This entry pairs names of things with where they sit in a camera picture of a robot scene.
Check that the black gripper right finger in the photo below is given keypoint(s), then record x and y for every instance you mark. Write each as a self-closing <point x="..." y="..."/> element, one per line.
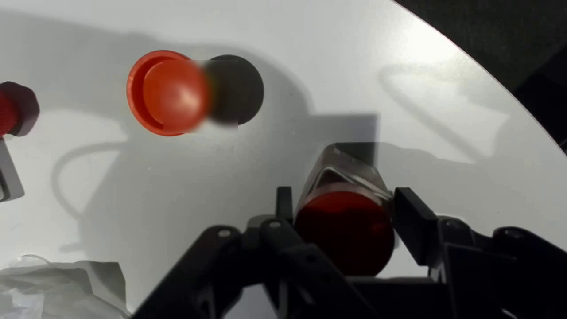
<point x="472" y="272"/>

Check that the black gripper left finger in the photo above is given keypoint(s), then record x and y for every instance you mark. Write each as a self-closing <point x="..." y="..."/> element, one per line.
<point x="285" y="267"/>

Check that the spice jar red lid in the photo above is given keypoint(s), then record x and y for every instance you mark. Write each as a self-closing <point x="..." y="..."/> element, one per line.
<point x="347" y="224"/>

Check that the yellow tub red-orange lid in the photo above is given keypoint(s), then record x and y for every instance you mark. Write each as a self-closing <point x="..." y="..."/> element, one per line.
<point x="169" y="93"/>

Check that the white crumpled plastic bag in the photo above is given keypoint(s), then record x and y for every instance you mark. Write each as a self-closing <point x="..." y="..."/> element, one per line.
<point x="60" y="293"/>

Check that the small red tub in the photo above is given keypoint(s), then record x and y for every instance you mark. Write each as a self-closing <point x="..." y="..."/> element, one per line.
<point x="15" y="109"/>

